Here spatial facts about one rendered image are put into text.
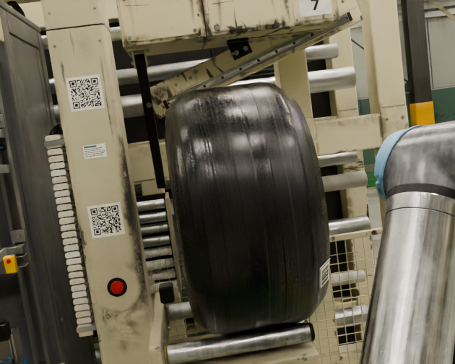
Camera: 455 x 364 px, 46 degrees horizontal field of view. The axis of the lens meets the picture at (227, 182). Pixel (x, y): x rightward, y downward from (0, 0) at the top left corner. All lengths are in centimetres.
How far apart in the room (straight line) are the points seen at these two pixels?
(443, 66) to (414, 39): 104
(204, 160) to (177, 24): 56
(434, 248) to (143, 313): 78
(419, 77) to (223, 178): 953
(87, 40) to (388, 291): 85
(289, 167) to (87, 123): 47
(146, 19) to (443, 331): 111
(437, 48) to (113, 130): 1025
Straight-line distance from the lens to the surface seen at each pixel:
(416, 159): 80
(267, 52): 168
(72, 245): 131
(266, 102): 117
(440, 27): 1134
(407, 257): 74
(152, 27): 153
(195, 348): 128
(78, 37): 128
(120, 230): 128
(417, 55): 1053
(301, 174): 109
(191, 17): 153
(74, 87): 127
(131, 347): 136
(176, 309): 154
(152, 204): 167
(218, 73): 166
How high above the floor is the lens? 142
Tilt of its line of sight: 7 degrees down
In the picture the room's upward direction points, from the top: 8 degrees counter-clockwise
